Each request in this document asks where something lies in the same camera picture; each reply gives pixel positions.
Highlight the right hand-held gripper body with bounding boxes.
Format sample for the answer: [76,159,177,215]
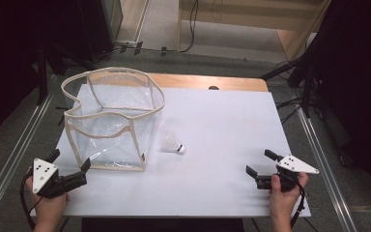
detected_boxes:
[255,154,321,193]

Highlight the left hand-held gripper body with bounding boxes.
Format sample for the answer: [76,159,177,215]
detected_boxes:
[32,158,89,199]

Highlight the clear plastic bag beige trim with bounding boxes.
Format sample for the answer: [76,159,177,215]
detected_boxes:
[60,66,166,172]

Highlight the white shuttlecock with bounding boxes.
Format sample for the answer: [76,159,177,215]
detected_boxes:
[160,132,186,155]

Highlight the person's left hand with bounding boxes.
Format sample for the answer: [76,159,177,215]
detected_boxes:
[25,176,71,224]

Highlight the person's right hand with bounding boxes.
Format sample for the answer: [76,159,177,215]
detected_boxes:
[269,172,310,222]

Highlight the white board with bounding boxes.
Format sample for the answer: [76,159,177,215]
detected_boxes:
[30,84,312,218]

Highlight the black metal stand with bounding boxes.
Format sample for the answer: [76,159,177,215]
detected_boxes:
[260,54,317,119]
[36,40,98,106]

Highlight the dark curtain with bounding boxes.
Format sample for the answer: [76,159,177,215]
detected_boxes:
[308,0,371,204]
[0,0,81,148]

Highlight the wooden table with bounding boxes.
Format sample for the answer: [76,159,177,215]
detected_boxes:
[88,72,270,93]

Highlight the black cabinet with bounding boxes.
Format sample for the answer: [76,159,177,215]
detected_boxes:
[75,0,124,63]

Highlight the light wooden shelf unit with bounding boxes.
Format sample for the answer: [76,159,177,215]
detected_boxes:
[177,0,332,63]

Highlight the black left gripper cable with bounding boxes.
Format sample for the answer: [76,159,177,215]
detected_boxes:
[19,170,44,232]

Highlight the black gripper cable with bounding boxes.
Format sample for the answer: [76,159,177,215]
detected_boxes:
[289,181,306,229]
[19,170,44,232]

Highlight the metal floor rail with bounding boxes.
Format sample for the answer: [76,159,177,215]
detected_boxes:
[0,91,55,221]
[296,104,359,232]

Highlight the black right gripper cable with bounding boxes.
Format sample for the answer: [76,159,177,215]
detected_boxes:
[289,181,306,229]

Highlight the black floor cables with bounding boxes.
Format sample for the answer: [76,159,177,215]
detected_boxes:
[274,96,304,125]

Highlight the black hanging cable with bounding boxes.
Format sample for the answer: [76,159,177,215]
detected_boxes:
[177,0,200,54]

